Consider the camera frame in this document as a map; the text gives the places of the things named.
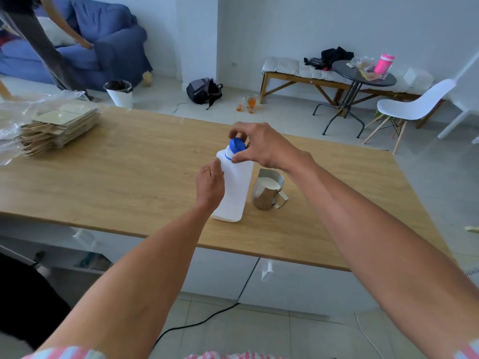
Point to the person's right hand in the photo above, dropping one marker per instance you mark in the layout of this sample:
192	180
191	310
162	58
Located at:
269	145

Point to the person's left hand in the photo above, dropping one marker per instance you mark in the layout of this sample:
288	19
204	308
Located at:
207	186

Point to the person's right thumb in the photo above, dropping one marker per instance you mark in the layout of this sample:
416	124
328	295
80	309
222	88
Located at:
244	154

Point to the person's left thumb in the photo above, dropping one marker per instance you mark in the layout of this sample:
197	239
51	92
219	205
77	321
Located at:
219	170

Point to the blue bottle cap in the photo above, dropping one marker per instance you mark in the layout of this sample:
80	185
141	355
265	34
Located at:
236	145

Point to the white plastic milk bottle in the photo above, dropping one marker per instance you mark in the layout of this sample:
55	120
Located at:
234	194

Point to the person's right forearm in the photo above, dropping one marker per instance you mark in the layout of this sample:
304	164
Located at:
374	242

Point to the person's left forearm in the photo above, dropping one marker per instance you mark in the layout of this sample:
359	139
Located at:
142	280

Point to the milk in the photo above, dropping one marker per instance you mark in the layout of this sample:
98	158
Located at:
270	183

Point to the glass cup with orange drink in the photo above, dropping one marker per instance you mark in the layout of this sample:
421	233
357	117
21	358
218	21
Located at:
252	104
240	106

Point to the steel milk pitcher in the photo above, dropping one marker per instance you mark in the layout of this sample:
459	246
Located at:
264	200

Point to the black backpack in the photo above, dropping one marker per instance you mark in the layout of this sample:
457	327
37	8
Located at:
202	91

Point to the wooden bench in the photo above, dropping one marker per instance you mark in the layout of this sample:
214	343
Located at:
288	79

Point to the white bench cushion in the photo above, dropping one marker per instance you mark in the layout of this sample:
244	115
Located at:
284	67

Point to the small tan bag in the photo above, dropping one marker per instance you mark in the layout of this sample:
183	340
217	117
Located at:
148	79

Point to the white trash bin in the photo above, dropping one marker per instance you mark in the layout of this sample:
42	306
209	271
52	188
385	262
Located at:
119	97

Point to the black round metal table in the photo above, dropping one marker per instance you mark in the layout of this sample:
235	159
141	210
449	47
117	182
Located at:
348	72

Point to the black clothes pile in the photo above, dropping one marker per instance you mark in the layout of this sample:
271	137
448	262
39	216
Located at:
333	56

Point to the yellow paper wrapper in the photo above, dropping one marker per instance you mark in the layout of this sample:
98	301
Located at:
370	75

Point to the clear plastic bag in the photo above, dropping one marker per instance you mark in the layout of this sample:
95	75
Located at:
362	62

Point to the blue sofa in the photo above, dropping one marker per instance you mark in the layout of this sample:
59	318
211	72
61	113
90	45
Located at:
112	44

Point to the stack of brown paper bags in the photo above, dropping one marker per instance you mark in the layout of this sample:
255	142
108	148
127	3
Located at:
60	127

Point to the pink drinking bottle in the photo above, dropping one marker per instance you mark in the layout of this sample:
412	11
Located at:
383	65

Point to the white chair with wooden legs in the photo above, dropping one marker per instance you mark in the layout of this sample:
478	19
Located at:
411	106

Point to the white box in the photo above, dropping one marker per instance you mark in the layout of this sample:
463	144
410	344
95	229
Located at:
417	78

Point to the white pillow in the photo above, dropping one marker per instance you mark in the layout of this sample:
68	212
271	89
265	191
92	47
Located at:
56	35

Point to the clear plastic wrap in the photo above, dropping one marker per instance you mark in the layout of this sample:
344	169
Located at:
11	115

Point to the black chair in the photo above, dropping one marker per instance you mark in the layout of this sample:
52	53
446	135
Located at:
26	299

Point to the pink striped shirt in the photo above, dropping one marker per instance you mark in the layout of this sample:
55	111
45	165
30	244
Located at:
67	353

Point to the white furniture frame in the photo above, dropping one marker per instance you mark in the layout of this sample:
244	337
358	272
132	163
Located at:
458	115

